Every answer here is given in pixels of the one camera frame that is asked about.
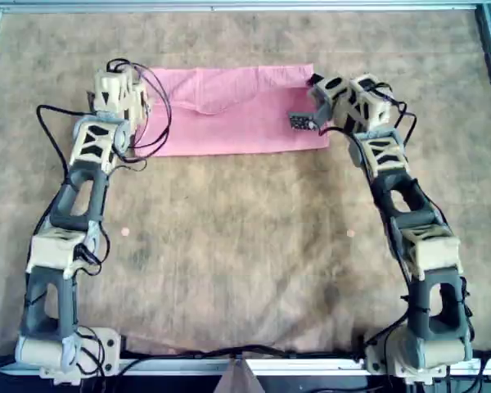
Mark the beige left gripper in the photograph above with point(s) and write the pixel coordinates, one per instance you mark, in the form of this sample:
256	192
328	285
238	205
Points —
114	82

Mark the pink cloth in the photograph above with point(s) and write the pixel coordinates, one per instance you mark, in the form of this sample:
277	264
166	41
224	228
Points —
237	131

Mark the black wrist camera circuit board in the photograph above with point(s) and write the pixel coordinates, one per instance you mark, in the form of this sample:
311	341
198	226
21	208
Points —
300	121

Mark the aluminium table frame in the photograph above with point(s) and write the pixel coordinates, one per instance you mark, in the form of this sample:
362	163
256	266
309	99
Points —
245	5

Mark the brown triangular block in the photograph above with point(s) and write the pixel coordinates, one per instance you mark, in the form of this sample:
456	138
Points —
239	380

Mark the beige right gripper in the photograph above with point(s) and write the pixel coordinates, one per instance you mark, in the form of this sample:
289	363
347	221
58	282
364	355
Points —
382	106

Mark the beige grey right robot arm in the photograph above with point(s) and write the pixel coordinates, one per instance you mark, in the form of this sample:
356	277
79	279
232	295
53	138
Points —
433	254

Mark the beige grey left robot arm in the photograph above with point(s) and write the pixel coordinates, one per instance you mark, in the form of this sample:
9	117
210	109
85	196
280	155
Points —
45	254

